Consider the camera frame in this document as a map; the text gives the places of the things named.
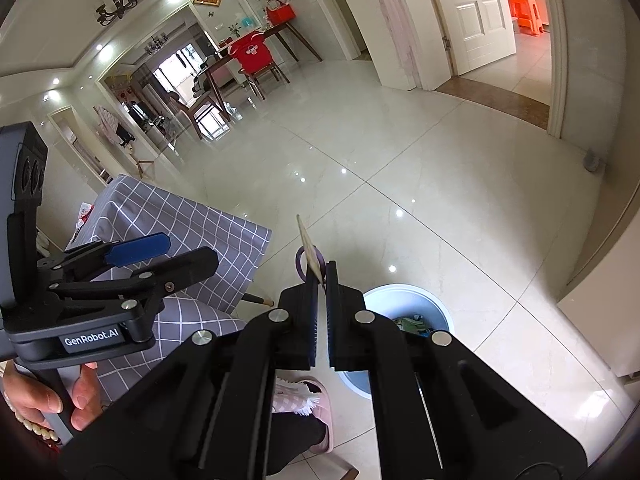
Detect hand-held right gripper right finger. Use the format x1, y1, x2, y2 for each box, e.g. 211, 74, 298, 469
326, 261, 590, 480

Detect wooden chair with red cover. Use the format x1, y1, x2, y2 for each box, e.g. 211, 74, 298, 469
227, 32, 291, 101

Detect tan card with purple band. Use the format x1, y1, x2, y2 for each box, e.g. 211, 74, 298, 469
294, 215, 331, 287

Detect pink hanging garment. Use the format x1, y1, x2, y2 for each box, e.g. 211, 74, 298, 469
94, 105, 132, 148

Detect orange plastic stool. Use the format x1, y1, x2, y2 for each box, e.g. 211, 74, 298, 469
507, 0, 546, 36

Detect white panel door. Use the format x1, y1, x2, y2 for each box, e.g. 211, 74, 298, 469
425, 0, 518, 78

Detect person's left hand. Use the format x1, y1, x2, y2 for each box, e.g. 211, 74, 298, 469
0, 359, 102, 433

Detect long wooden table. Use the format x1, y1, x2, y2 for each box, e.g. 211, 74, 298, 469
200, 22, 323, 121

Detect grey checked tablecloth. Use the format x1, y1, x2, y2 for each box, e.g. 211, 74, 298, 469
65, 175, 273, 406

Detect green crumpled wrapper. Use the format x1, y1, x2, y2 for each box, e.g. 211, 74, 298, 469
392, 314, 436, 336

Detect red bag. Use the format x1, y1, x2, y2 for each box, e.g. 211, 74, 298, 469
265, 0, 296, 26

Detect pale blue trash bin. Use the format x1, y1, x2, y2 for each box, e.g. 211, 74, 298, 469
362, 284, 453, 401

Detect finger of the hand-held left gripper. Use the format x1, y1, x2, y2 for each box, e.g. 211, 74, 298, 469
49, 246, 220, 322
50, 233, 172, 282

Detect pink fluffy slipper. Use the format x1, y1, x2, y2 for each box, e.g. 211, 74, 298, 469
272, 377, 333, 456

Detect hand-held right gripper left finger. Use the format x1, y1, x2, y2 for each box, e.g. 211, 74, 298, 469
59, 279, 322, 480

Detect white bead bracelet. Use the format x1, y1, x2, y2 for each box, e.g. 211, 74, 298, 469
10, 410, 63, 446

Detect large black chandelier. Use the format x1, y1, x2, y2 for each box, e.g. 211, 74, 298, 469
96, 0, 141, 27

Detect person's black trouser leg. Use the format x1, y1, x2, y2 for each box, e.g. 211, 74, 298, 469
270, 410, 326, 461

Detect red and white packet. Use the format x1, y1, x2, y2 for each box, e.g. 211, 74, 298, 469
75, 202, 96, 233

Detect bare wooden chair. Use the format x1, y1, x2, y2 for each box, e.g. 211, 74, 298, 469
167, 91, 223, 141

